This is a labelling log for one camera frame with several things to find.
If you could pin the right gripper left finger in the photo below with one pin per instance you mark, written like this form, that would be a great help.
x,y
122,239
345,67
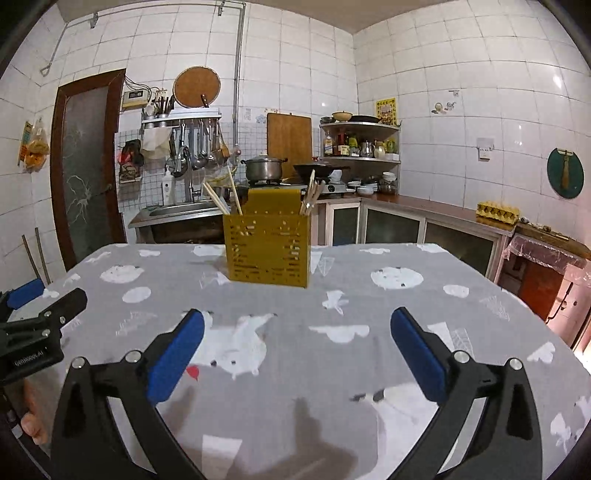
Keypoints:
x,y
86,442

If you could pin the person left hand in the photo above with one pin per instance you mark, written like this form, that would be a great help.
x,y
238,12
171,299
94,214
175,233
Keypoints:
x,y
32,422

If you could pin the steel gas stove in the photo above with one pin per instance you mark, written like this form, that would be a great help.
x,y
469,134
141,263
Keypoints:
x,y
327,188

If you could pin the steel cooking pot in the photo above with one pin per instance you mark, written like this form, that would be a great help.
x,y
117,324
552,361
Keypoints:
x,y
263,168

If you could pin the black wok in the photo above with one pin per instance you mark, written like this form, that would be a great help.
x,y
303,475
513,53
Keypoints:
x,y
321,170

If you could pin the rectangular wooden cutting board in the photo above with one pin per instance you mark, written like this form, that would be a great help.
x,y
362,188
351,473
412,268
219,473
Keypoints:
x,y
289,138

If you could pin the grey polar bear tablecloth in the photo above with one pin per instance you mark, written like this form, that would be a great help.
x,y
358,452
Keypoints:
x,y
307,383

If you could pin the wall utensil rack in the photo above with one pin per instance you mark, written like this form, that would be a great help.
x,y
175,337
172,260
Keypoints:
x,y
187,139

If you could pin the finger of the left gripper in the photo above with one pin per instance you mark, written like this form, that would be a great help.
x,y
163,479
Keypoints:
x,y
17,298
65,309

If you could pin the yellow egg tray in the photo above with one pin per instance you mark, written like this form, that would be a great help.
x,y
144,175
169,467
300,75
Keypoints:
x,y
497,212

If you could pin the yellow slotted utensil holder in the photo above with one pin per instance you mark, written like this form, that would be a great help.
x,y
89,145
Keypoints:
x,y
269,242

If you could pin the vertical metal pipe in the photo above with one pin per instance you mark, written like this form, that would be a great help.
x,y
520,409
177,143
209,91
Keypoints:
x,y
240,34

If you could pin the steel faucet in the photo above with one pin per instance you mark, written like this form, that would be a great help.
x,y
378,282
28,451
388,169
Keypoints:
x,y
189,190

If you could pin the red cabinet with plastic cover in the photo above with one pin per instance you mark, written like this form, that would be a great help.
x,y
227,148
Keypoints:
x,y
550,273

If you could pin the round wooden cutting board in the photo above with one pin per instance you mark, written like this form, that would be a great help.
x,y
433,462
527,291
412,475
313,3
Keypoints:
x,y
196,87

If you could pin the steel sink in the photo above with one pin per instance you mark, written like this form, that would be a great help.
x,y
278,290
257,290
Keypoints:
x,y
188,208

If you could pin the white soap bottle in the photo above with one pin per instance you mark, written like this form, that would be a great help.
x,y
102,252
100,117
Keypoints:
x,y
168,188

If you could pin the white wall socket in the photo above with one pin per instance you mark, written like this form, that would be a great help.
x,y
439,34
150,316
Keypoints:
x,y
485,147

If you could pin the yellow wall poster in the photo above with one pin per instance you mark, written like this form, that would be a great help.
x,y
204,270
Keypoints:
x,y
387,111

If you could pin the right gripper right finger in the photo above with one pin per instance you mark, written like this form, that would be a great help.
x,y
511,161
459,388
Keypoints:
x,y
506,443

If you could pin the glass jar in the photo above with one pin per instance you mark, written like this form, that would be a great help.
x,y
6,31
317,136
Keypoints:
x,y
388,184

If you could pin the green round wall plaque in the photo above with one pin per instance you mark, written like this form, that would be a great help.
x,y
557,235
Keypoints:
x,y
565,173

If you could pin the beige wall control box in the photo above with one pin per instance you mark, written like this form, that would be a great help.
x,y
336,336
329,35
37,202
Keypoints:
x,y
134,99

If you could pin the kitchen counter cabinets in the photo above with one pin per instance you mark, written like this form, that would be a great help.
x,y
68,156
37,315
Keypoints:
x,y
352,219

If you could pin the dark framed glass door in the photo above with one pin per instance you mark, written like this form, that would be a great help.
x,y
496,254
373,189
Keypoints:
x,y
82,165

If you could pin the hanging snack bag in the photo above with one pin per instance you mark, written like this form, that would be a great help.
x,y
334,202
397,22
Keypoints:
x,y
34,147

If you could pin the metal corner shelf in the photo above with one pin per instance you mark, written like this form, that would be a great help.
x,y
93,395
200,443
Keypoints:
x,y
360,141

